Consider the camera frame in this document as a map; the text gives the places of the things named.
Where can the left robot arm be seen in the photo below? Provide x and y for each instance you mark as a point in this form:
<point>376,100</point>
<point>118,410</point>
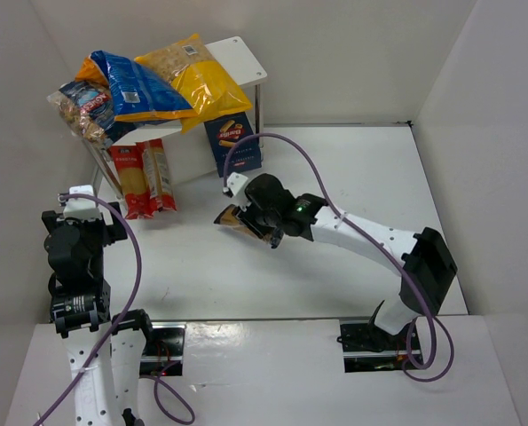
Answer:
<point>103,349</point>

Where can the blue pasta bag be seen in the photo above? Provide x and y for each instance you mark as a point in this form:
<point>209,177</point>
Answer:
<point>138,93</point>

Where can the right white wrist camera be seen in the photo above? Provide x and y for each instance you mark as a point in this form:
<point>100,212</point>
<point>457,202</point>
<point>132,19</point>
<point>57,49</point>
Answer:
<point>235,184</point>

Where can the blue Barilla pasta box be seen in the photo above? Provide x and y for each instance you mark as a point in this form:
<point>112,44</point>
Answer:
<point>223,134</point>

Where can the clear red spaghetti pack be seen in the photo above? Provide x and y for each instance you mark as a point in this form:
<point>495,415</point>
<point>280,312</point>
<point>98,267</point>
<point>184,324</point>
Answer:
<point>156,171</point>

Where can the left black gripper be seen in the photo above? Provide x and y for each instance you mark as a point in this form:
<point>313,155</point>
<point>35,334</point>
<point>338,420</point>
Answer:
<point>51,220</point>

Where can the white two-tier shelf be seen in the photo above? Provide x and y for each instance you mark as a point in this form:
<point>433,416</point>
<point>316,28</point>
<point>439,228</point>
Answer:
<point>189,155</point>

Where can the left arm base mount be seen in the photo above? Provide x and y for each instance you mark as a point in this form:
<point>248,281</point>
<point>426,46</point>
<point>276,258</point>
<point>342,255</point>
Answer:
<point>148,348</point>

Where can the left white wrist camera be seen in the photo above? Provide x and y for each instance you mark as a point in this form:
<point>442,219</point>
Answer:
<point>79,209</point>

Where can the dark La Sicilia spaghetti pack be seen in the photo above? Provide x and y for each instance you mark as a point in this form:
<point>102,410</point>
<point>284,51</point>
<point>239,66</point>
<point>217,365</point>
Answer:
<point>227,218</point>

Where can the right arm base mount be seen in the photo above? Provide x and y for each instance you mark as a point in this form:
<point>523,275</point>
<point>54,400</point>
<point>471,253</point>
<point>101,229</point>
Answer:
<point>369,349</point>

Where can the yellow pasta bag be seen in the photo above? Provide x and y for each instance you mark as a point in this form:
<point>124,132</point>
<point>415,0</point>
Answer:
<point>190,68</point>

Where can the clear mixed pasta bag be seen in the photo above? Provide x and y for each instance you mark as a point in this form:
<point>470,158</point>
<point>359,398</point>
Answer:
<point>88,110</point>

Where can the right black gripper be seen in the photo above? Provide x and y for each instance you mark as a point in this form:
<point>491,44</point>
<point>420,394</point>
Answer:
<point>253,220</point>

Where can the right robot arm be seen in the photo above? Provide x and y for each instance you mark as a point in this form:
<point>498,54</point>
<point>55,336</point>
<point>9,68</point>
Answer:
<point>421,260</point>

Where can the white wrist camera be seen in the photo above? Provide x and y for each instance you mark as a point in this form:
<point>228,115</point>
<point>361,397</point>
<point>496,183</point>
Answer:
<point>235,184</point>
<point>79,209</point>

